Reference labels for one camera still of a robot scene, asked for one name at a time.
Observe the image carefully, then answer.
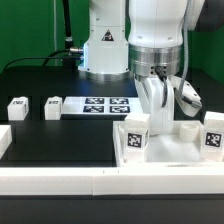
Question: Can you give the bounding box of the white front fence bar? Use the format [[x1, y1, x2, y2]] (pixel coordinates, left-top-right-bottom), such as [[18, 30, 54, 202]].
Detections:
[[0, 167, 224, 196]]

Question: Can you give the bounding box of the black cable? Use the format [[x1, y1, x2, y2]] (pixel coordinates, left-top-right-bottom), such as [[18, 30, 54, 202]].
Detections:
[[2, 48, 84, 72]]

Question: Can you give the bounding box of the white square tabletop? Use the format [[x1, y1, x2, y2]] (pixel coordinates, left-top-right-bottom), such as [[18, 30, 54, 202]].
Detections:
[[113, 120, 224, 167]]

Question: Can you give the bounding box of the white left fence bar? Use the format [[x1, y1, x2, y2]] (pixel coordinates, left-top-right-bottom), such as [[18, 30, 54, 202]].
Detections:
[[0, 125, 12, 159]]

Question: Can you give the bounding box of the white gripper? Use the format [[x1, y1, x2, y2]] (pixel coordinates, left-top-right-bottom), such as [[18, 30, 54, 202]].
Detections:
[[135, 75, 202, 135]]

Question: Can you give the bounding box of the grey braided cable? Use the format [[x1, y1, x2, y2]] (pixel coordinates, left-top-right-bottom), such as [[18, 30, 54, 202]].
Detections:
[[178, 0, 194, 98]]

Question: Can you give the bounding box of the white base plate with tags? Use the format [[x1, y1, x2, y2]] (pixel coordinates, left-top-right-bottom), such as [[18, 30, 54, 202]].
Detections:
[[62, 97, 142, 115]]

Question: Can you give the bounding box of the white fence bar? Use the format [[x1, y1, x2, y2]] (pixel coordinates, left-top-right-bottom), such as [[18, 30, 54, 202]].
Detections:
[[0, 125, 12, 159], [0, 167, 224, 196]]

